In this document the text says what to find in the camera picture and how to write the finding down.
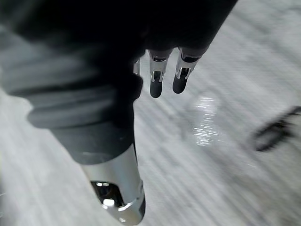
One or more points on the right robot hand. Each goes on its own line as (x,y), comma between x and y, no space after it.
(77,77)

